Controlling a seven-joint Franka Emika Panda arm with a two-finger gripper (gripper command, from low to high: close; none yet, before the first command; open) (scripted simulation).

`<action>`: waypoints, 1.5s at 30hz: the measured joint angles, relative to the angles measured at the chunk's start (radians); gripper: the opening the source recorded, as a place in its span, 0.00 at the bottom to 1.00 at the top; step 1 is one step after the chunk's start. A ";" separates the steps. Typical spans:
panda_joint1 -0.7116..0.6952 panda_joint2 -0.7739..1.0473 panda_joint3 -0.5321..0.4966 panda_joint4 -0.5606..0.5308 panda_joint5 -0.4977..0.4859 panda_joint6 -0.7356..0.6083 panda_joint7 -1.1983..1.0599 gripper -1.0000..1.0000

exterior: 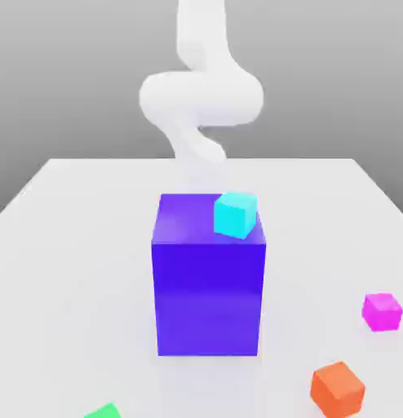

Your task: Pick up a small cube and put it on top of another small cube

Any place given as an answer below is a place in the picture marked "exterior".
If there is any small cyan cube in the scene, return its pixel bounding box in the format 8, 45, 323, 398
213, 191, 259, 241

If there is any small magenta cube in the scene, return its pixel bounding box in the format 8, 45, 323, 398
361, 292, 403, 333

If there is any small green cube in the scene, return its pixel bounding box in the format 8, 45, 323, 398
82, 402, 123, 418

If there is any small orange cube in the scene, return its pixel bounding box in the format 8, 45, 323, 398
309, 360, 366, 418

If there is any large purple box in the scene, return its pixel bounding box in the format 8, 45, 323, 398
151, 193, 268, 358

